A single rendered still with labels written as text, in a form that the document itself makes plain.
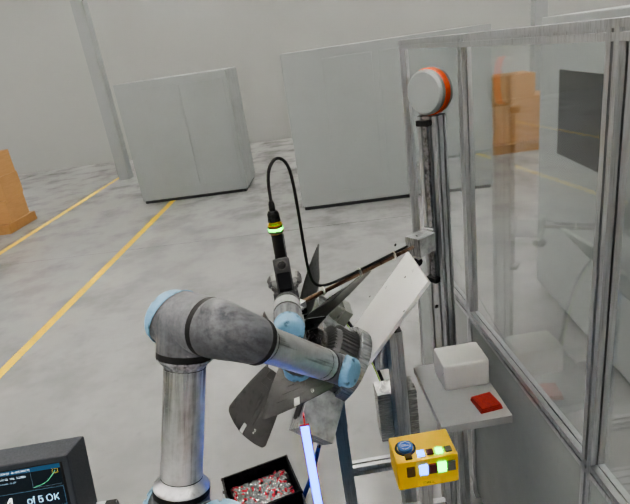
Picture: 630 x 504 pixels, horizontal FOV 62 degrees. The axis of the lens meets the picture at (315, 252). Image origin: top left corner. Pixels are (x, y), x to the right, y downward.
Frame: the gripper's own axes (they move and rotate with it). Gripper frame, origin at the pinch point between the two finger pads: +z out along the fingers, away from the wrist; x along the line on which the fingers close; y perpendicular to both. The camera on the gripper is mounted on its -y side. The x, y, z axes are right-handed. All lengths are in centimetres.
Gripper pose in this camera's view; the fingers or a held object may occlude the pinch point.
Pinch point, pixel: (283, 269)
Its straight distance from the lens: 159.8
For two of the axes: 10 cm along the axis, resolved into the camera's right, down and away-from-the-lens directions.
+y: 1.4, 9.2, 3.7
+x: 9.9, -1.7, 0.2
